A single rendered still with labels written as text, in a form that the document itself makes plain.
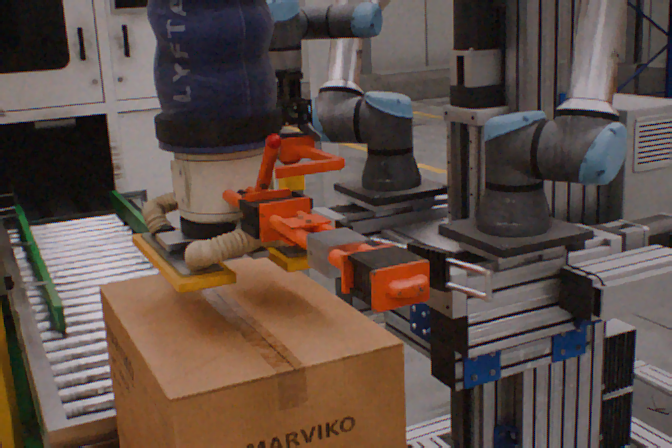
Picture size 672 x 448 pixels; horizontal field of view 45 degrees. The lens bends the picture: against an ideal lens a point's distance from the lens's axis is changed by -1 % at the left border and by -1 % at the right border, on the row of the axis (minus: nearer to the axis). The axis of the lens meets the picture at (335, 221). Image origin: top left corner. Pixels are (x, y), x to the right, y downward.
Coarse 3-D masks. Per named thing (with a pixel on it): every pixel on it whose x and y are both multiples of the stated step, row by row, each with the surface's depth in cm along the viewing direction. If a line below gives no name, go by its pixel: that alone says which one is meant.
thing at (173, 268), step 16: (144, 240) 157; (144, 256) 153; (160, 256) 147; (176, 256) 145; (160, 272) 143; (176, 272) 137; (192, 272) 136; (208, 272) 137; (224, 272) 136; (176, 288) 134; (192, 288) 133
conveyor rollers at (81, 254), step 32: (64, 224) 389; (96, 224) 387; (128, 224) 384; (64, 256) 337; (96, 256) 336; (128, 256) 332; (32, 288) 301; (64, 288) 297; (96, 288) 294; (96, 320) 267; (64, 352) 239; (96, 352) 242; (64, 384) 222; (96, 384) 217
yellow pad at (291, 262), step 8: (272, 248) 148; (280, 248) 146; (288, 248) 146; (272, 256) 146; (280, 256) 144; (288, 256) 143; (296, 256) 143; (304, 256) 143; (280, 264) 143; (288, 264) 140; (296, 264) 141; (304, 264) 141; (288, 272) 141
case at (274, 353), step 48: (144, 288) 170; (240, 288) 167; (288, 288) 166; (144, 336) 145; (192, 336) 144; (240, 336) 143; (288, 336) 142; (336, 336) 141; (384, 336) 140; (144, 384) 140; (192, 384) 125; (240, 384) 126; (288, 384) 129; (336, 384) 133; (384, 384) 137; (144, 432) 148; (192, 432) 124; (240, 432) 128; (288, 432) 131; (336, 432) 135; (384, 432) 140
